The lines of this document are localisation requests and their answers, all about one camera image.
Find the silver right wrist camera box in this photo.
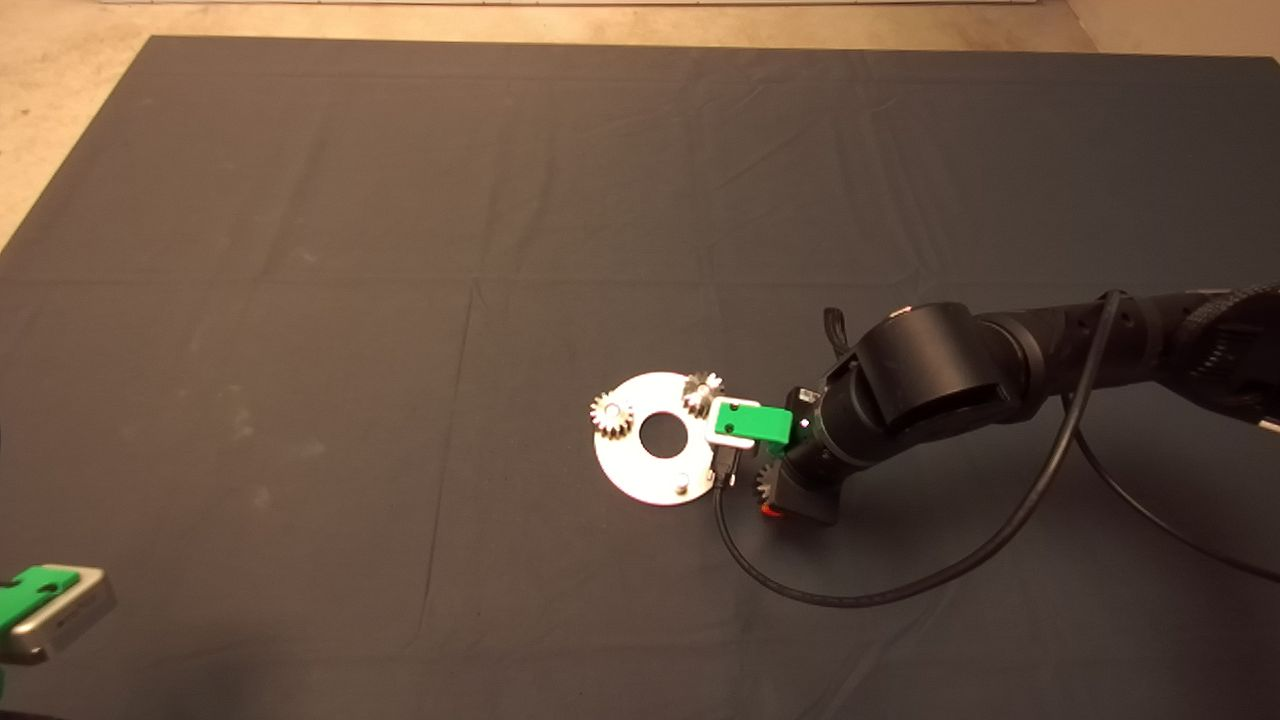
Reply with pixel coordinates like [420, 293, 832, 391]
[709, 398, 758, 448]

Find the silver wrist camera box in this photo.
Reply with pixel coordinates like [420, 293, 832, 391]
[0, 566, 118, 667]
[709, 398, 758, 448]

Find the thin black right camera cable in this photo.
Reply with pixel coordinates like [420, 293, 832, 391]
[714, 290, 1280, 609]

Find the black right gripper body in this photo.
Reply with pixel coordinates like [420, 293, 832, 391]
[765, 460, 847, 527]

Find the round metal carrier plate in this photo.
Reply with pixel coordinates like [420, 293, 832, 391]
[594, 372, 723, 506]

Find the dark grey table cloth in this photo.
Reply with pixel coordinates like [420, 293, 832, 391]
[0, 35, 1280, 720]

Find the green right camera mount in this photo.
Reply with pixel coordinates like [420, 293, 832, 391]
[712, 397, 797, 447]

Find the braided black right arm cable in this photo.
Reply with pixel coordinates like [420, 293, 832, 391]
[1185, 283, 1280, 326]

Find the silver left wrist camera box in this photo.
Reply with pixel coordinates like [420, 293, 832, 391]
[0, 566, 118, 667]

